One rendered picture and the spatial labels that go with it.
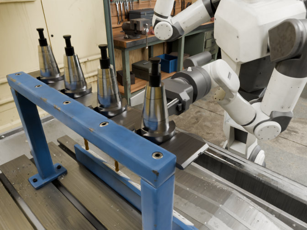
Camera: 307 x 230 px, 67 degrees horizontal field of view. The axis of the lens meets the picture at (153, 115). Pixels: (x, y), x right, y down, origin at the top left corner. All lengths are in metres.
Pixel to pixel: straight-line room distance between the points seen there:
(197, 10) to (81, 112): 0.74
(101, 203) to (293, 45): 0.62
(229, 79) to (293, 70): 0.16
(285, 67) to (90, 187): 0.63
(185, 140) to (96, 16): 0.96
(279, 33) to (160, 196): 0.54
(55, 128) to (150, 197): 0.89
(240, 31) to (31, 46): 0.78
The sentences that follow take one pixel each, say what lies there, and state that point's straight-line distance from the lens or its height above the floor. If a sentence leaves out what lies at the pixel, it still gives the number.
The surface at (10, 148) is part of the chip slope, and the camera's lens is 1.11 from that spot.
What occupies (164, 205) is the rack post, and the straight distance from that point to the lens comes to 0.33.
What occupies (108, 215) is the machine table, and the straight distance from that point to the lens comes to 0.65.
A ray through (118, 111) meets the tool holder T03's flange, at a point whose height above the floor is 1.22.
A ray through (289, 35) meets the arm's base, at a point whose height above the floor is 1.30.
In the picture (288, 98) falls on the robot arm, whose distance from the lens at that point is 0.76.
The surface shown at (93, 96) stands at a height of 1.22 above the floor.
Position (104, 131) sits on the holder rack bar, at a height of 1.23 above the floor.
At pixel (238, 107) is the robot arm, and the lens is 0.74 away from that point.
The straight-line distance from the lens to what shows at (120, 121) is 0.38.
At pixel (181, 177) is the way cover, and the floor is 0.72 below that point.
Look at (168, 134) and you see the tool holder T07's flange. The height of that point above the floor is 1.22.
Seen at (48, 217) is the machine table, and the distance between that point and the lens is 0.69.
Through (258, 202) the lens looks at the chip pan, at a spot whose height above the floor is 0.68.
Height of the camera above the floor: 1.42
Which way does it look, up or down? 30 degrees down
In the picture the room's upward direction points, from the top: straight up
